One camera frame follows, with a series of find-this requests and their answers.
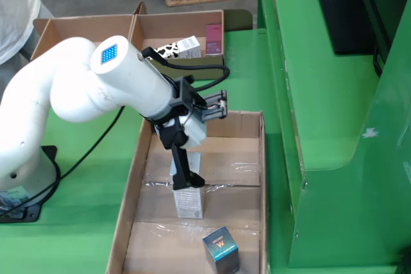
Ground cow print carton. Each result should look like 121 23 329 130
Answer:
153 35 202 60

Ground black cable loop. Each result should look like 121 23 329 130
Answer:
372 44 386 78

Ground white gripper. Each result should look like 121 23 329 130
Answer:
159 115 208 191

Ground person in white shirt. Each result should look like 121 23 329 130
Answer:
0 0 42 65

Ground empty cardboard box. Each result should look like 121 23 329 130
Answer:
31 13 136 62

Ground blue box with W print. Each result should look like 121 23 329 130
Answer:
202 225 240 274

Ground cardboard box with olive flap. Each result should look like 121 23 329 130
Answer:
128 1 254 81

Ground black power cable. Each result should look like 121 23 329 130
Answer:
0 106 125 219

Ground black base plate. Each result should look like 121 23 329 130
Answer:
0 145 62 223

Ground tall white product box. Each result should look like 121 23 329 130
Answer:
169 151 204 220

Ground black flat monitor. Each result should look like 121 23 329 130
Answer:
310 0 392 56

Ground large shallow cardboard tray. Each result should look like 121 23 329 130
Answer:
105 110 268 274

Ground pink product box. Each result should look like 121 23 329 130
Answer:
204 23 223 56

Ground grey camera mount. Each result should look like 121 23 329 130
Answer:
144 76 228 127

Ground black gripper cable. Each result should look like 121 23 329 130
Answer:
141 47 231 92

